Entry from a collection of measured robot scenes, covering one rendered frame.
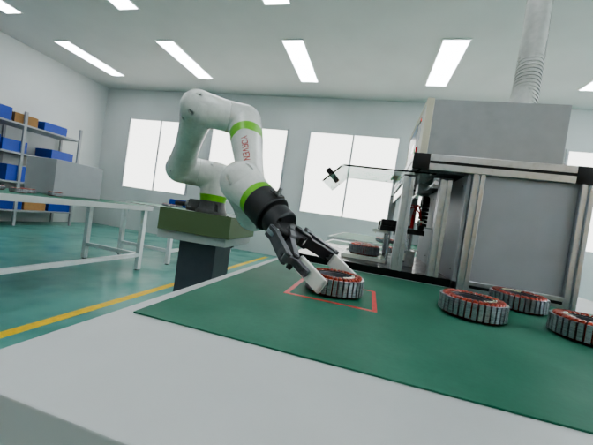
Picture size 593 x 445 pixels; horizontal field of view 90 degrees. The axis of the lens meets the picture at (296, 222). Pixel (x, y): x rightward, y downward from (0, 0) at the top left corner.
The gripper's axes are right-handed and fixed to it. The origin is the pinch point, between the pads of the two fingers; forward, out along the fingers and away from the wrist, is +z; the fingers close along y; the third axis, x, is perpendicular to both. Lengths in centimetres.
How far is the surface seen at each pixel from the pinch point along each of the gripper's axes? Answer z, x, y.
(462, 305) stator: 18.5, -10.8, 7.5
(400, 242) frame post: -3.6, -6.7, 37.1
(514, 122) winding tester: -5, -53, 56
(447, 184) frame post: -4.4, -27.3, 40.7
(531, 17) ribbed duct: -73, -157, 205
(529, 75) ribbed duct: -46, -121, 197
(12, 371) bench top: 1.3, 2.2, -45.8
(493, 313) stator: 22.6, -12.7, 8.7
